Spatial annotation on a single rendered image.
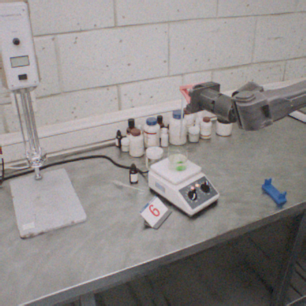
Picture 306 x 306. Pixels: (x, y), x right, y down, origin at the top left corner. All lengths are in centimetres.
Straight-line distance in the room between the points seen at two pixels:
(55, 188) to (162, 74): 64
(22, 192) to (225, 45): 103
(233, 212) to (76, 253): 48
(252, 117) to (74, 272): 57
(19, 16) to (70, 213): 57
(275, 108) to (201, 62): 79
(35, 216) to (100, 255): 25
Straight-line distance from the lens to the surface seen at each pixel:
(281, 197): 116
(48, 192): 119
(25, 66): 91
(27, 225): 107
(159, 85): 148
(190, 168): 111
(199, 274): 178
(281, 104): 81
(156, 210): 105
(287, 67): 190
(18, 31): 89
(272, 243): 201
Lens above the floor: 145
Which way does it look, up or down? 30 degrees down
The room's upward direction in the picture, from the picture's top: straight up
